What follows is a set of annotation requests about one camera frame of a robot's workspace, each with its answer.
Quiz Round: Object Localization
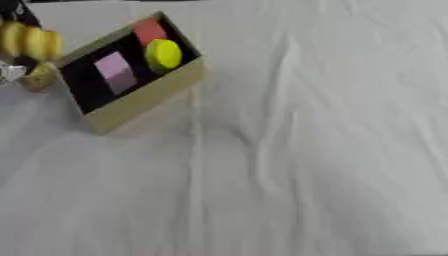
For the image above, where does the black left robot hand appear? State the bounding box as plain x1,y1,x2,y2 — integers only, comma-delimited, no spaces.
0,0,44,73

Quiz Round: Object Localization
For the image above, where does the yellow toy banana bunch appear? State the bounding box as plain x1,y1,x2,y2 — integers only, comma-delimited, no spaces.
0,19,67,93

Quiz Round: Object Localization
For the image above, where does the tan cardboard box black inside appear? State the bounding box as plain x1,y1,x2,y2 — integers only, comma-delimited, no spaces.
54,10,209,136

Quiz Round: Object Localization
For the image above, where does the pink rectangular block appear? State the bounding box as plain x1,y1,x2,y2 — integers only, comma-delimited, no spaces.
92,50,140,96

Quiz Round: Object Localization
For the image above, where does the red rectangular block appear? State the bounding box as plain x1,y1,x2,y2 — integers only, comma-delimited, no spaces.
131,18,170,48

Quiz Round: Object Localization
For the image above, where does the yellow round disc block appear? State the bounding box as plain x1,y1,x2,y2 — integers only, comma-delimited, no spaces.
143,38,184,75

